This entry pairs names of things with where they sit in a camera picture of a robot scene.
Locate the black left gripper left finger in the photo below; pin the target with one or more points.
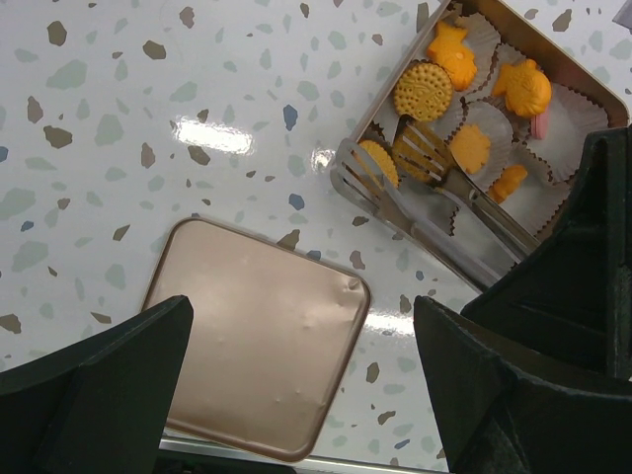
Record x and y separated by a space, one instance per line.
100 405

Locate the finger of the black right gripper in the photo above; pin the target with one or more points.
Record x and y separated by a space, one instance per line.
571 298

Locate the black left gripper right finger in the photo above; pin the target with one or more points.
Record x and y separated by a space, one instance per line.
503 408

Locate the orange flower cookie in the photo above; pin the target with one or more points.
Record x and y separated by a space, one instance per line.
508 183
471 148

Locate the gold square cookie tin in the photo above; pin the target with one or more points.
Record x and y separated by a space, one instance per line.
580 105

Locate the pink round cookie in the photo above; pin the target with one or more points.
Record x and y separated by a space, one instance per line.
539 126

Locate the metal serving tongs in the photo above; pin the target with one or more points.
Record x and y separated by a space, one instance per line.
422 212

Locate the gold square tin lid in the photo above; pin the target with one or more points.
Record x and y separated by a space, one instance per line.
272 335

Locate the round sandwich cookie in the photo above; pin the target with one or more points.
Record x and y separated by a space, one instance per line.
419 156
383 160
424 92
526 89

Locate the round sandwich cookie top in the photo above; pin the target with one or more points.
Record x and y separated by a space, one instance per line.
526 89

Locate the orange fish shaped cookie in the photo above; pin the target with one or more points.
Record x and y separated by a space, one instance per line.
449 52

